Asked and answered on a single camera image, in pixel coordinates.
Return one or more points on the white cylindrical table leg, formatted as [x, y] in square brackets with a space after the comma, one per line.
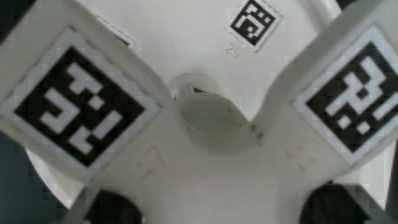
[210, 114]

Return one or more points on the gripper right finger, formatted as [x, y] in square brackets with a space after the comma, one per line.
[342, 205]

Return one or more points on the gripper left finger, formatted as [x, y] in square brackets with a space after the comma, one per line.
[102, 208]

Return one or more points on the white round table top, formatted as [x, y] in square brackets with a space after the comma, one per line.
[301, 58]

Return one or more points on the white cross-shaped table base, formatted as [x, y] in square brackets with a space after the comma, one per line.
[196, 186]

